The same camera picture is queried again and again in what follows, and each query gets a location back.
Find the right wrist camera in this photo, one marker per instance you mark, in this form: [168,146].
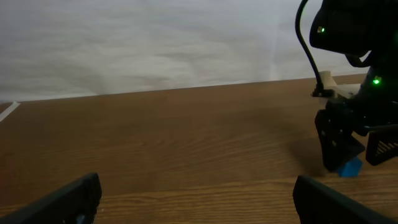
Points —
[329,80]

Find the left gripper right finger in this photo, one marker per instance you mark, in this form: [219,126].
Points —
[329,205]

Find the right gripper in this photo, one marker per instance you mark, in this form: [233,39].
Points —
[373,116]

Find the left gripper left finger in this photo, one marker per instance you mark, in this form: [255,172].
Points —
[65,205]

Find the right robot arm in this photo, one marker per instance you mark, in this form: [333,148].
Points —
[348,28]

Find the blue cube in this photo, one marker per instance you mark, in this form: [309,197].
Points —
[351,169]

